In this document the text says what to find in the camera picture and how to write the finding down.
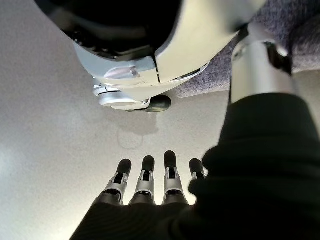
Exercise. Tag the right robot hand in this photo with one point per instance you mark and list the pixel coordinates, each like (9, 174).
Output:
(262, 175)

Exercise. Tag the grey fabric tub armchair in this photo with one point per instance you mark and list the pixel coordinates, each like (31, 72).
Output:
(275, 22)

